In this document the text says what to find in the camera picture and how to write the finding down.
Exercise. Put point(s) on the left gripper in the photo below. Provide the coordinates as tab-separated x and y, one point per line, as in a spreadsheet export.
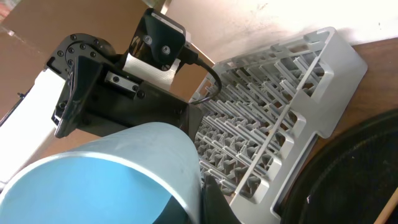
102	100

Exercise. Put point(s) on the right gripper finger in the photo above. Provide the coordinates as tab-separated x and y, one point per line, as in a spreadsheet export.
214	207

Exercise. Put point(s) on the light blue plastic cup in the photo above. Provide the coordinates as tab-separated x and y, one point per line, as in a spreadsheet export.
133	176

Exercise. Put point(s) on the wooden chopstick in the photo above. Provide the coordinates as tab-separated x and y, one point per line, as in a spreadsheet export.
388	209

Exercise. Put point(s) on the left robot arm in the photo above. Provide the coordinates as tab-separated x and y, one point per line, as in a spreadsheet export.
29	127

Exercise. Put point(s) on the grey plastic dishwasher rack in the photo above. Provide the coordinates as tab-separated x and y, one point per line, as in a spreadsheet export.
260	127

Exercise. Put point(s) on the round black serving tray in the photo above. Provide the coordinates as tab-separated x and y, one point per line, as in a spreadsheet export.
351	179

